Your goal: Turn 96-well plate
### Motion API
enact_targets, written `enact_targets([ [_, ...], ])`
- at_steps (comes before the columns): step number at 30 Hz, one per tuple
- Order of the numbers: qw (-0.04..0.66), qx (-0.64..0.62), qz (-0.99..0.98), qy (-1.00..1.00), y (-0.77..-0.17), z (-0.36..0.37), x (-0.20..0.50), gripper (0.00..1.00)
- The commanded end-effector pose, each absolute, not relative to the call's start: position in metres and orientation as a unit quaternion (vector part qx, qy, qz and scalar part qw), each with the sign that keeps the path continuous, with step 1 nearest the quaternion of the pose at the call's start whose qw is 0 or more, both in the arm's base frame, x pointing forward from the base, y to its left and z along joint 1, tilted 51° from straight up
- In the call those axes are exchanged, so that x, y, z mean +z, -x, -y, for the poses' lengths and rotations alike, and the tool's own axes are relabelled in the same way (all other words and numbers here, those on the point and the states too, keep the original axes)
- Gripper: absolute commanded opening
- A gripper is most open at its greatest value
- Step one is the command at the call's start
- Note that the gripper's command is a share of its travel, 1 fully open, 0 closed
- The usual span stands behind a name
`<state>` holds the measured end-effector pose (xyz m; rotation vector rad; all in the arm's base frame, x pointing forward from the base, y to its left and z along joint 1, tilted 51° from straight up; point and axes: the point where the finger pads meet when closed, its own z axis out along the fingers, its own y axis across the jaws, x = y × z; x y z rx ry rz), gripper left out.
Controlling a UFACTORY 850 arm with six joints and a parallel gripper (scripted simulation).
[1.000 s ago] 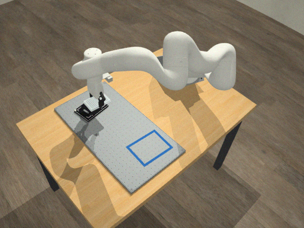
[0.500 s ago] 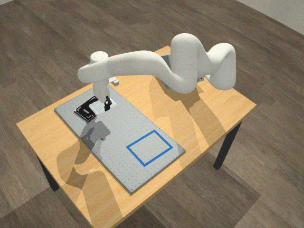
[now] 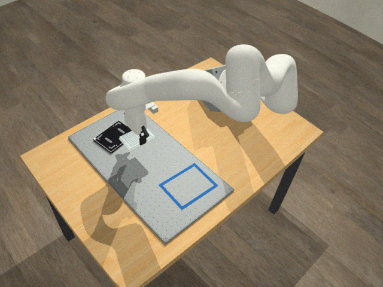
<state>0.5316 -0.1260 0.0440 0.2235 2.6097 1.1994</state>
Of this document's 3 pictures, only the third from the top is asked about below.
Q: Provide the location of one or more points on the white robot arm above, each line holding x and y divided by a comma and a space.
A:
243, 64

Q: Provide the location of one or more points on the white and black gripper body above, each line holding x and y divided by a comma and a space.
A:
135, 122

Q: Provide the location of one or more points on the blue tape outline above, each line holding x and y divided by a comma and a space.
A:
198, 197

